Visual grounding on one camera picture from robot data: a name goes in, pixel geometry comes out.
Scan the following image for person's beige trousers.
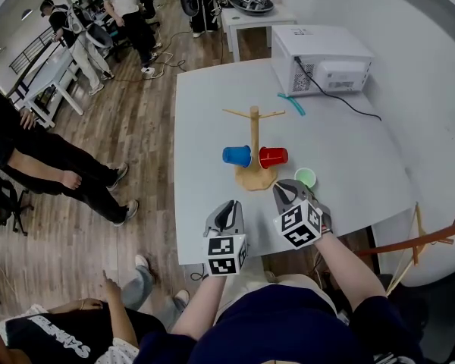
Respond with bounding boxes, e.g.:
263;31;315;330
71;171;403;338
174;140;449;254
215;258;338;318

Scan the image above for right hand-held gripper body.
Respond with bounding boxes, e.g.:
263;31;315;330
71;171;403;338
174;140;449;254
271;198;333;250

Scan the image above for blue plastic cup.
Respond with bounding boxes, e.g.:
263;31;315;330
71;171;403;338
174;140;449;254
222;145;253;168

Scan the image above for green plastic cup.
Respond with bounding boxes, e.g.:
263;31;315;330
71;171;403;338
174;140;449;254
293;167;318;189

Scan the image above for small white table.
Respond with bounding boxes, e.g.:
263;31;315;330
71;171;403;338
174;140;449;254
221;4;297;63

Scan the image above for white microwave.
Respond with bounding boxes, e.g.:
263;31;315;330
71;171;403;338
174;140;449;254
271;24;375;97

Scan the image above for long white desk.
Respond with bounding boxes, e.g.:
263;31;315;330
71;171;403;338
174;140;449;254
20;49;85;128

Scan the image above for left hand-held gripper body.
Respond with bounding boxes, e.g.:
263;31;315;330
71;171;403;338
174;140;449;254
202;229;248;277

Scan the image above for person's left forearm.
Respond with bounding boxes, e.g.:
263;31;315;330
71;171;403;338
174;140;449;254
172;275;228;337

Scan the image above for teal plastic strip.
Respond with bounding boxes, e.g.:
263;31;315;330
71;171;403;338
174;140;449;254
277;92;306;117

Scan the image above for black metal railing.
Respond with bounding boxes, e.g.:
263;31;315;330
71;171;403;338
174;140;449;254
9;27;58;77

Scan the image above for black power cable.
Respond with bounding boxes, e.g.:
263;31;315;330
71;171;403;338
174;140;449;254
293;55;382;123

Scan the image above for grey round dish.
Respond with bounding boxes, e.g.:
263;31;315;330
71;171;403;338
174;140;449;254
86;24;114;49

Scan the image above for person's navy shirt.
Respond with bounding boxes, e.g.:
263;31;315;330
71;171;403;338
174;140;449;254
134;283;425;364

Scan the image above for person's right forearm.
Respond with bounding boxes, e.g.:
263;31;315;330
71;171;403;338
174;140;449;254
312;231;388;310

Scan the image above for black office chair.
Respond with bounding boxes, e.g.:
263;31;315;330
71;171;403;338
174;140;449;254
378;271;455;364
0;180;35;237

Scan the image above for brown coat rack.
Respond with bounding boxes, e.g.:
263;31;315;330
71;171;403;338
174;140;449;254
358;199;455;267

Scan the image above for wooden cup tree stand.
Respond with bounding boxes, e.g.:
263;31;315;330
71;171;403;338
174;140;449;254
221;105;287;192

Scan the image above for red plastic cup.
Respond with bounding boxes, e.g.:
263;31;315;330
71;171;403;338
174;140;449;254
258;146;290;170

